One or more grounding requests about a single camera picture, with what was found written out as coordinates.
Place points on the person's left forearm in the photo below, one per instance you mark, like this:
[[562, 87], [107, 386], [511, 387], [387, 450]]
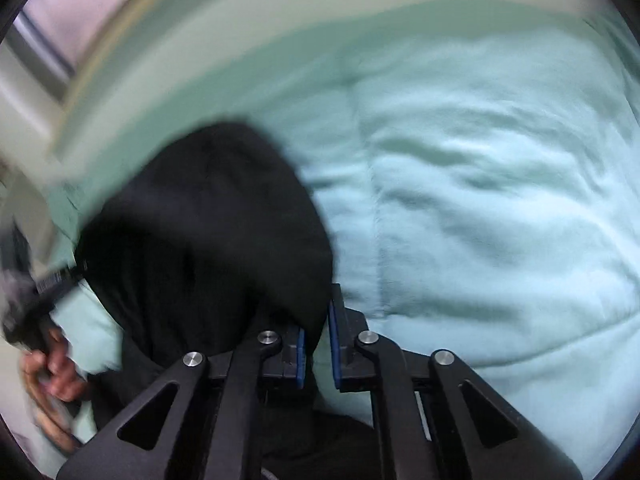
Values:
[[50, 420]]

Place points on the wooden window sill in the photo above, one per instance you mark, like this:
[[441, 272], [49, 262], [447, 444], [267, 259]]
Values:
[[107, 35]]

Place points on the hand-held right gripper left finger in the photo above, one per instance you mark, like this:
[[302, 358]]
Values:
[[300, 360]]

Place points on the mint green quilt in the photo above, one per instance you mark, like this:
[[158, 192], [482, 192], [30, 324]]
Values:
[[475, 185]]

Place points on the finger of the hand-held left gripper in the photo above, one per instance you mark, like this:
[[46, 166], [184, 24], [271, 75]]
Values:
[[60, 278]]

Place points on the person's left hand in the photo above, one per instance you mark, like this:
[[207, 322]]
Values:
[[57, 367]]

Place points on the black garment with white piping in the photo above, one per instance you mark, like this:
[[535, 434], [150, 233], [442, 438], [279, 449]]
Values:
[[210, 220]]

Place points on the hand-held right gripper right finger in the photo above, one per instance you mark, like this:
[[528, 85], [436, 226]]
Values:
[[334, 345]]

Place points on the dark framed window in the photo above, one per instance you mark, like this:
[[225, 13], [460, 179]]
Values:
[[75, 0]]

